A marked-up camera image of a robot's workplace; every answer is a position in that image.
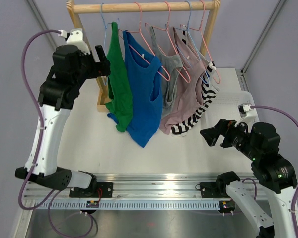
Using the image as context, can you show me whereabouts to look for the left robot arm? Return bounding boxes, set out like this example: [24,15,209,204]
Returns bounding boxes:
[15,45,110,197]

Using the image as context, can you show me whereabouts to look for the mauve tank top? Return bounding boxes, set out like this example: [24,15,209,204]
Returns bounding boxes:
[159,27,205,135]

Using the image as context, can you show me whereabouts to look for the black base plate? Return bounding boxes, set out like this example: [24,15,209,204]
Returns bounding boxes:
[69,182,113,198]
[195,182,229,198]

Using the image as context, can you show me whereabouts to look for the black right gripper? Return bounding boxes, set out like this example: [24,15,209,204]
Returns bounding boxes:
[200,117,261,160]

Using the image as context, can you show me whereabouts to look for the wooden clothes rack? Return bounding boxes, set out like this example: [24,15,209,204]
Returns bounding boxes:
[66,0,221,113]

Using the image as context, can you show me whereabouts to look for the pink hanger under striped top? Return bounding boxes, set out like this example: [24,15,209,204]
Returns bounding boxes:
[180,0,221,85]

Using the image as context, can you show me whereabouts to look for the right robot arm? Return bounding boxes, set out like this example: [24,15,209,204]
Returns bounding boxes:
[200,119,298,238]

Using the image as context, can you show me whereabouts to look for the blue tank top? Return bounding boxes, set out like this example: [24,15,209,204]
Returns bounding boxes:
[123,30,162,148]

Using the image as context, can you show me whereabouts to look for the light blue wire hanger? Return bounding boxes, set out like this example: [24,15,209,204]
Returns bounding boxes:
[100,3,120,86]

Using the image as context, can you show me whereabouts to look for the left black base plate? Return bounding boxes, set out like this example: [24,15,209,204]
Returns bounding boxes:
[69,182,113,198]

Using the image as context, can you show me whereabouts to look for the pink hanger under grey top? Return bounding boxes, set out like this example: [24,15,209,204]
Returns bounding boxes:
[145,1,191,84]

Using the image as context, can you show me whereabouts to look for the white plastic basket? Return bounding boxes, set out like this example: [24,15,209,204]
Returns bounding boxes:
[201,91,254,129]

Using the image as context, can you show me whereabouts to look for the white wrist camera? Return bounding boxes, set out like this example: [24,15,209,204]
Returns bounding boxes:
[58,28,91,55]
[235,104,257,127]

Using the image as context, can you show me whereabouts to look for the blue hanger under mauve top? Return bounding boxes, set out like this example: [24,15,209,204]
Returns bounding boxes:
[175,0,210,85]

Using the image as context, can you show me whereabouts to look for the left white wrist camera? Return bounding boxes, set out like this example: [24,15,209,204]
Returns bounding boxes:
[58,28,91,55]

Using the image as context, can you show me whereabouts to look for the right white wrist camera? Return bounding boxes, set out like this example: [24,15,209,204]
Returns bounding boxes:
[235,104,257,127]

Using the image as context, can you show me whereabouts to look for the aluminium mounting rail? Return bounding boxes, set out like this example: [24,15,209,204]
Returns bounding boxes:
[23,172,267,201]

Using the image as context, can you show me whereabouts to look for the black white striped top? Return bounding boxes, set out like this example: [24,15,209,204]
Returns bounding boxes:
[170,33,220,137]

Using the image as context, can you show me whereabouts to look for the grey tank top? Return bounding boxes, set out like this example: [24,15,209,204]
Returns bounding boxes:
[149,26,183,118]

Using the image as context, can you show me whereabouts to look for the green tank top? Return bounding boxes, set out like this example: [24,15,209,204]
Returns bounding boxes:
[106,22,133,132]

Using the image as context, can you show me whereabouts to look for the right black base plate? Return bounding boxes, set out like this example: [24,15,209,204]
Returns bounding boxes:
[195,182,229,198]

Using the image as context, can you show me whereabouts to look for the white slotted cable duct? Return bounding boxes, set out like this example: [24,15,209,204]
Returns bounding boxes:
[33,200,221,211]

